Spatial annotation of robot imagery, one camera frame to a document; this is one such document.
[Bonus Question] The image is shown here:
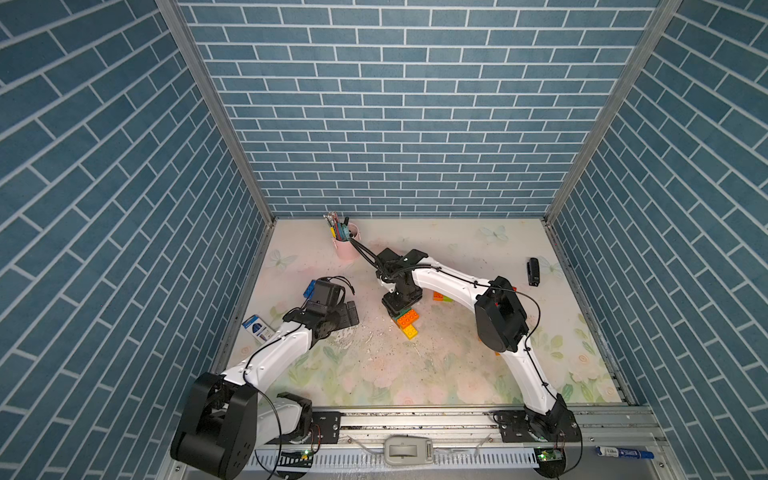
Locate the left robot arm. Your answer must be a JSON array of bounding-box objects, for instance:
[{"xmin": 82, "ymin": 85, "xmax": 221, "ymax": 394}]
[{"xmin": 170, "ymin": 275, "xmax": 359, "ymax": 479}]

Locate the black small box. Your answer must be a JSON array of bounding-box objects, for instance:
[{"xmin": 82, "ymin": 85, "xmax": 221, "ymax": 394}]
[{"xmin": 526, "ymin": 257, "xmax": 541, "ymax": 287}]

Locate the yellow lego brick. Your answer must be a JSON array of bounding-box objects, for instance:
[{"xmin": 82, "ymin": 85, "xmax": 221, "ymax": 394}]
[{"xmin": 402, "ymin": 325, "xmax": 418, "ymax": 340}]

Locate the pink pen cup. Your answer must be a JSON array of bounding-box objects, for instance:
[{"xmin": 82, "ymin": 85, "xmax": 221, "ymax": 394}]
[{"xmin": 333, "ymin": 223, "xmax": 359, "ymax": 262}]

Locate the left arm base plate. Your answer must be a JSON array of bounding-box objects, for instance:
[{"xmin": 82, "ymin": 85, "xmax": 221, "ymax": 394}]
[{"xmin": 285, "ymin": 411, "xmax": 342, "ymax": 446}]

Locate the blue lego brick left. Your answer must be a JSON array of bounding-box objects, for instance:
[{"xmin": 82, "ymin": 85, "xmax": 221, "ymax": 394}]
[{"xmin": 303, "ymin": 280, "xmax": 316, "ymax": 299}]

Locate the grey handheld device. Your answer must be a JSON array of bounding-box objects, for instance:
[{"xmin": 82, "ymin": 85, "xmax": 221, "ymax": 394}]
[{"xmin": 383, "ymin": 435, "xmax": 434, "ymax": 467}]

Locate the orange lego brick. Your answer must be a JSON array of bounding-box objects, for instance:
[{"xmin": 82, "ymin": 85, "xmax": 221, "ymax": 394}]
[{"xmin": 397, "ymin": 309, "xmax": 419, "ymax": 329}]

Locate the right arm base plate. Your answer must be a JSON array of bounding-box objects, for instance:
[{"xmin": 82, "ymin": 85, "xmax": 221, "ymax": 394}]
[{"xmin": 491, "ymin": 409, "xmax": 582, "ymax": 444}]

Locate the blue marker pen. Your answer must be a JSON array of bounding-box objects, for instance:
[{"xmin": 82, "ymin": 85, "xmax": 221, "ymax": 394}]
[{"xmin": 595, "ymin": 446, "xmax": 655, "ymax": 460}]

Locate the blue white card box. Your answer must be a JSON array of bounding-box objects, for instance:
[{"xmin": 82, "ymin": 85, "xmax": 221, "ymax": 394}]
[{"xmin": 241, "ymin": 314, "xmax": 275, "ymax": 345}]

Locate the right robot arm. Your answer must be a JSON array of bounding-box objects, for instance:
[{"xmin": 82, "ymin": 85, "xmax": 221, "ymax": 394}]
[{"xmin": 351, "ymin": 240, "xmax": 583, "ymax": 443}]

